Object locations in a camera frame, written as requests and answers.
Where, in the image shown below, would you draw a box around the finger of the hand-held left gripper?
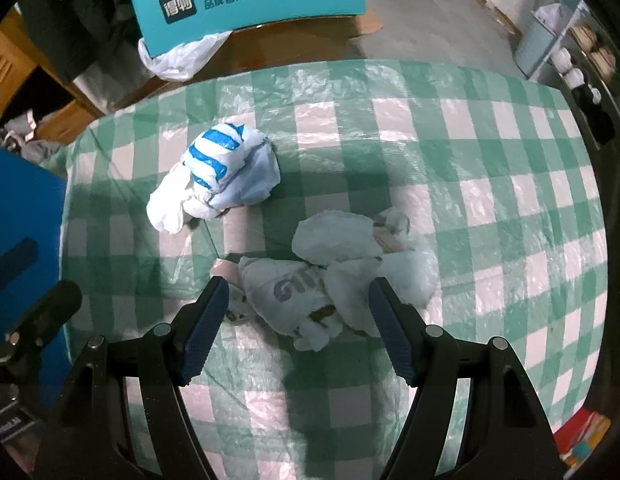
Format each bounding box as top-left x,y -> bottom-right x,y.
0,240 -> 40,291
9,280 -> 84,362

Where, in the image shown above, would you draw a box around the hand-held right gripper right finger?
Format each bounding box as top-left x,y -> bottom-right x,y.
368,276 -> 563,480

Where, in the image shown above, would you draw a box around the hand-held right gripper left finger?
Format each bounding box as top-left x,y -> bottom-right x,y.
35,276 -> 231,480

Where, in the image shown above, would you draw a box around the cardboard box with blue rim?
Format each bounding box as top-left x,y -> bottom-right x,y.
0,147 -> 69,411

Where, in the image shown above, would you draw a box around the white bag with grey print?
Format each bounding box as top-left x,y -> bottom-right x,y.
237,256 -> 341,352

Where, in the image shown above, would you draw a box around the crumpled white socks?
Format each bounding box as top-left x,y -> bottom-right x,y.
324,207 -> 439,337

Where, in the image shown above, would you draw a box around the pile of grey clothes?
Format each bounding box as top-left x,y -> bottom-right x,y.
7,115 -> 62,163

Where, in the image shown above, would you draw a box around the crumpled white plastic bag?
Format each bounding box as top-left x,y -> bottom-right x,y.
292,211 -> 387,267

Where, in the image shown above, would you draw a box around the green checkered bed cover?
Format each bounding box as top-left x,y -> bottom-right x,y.
60,59 -> 608,480

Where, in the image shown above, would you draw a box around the blue striped white sock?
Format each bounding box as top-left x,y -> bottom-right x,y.
146,122 -> 282,234

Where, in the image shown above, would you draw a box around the wooden wardrobe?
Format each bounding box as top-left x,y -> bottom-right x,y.
0,7 -> 109,144

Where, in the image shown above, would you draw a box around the colourful printed box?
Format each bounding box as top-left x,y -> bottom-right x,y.
554,409 -> 611,470

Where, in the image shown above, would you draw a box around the black hanging jacket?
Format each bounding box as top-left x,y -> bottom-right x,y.
20,0 -> 136,84

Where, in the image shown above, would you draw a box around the thin white plastic bag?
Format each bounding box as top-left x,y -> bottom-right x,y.
138,30 -> 233,82

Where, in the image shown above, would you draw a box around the brown cardboard box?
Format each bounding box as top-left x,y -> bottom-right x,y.
110,12 -> 385,111

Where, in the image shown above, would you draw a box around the row of white bottles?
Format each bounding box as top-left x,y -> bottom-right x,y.
554,25 -> 616,107

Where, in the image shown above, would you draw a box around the light blue bin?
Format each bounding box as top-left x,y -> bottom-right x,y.
514,4 -> 566,82

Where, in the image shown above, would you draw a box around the teal printed box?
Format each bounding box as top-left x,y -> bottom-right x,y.
130,0 -> 369,59

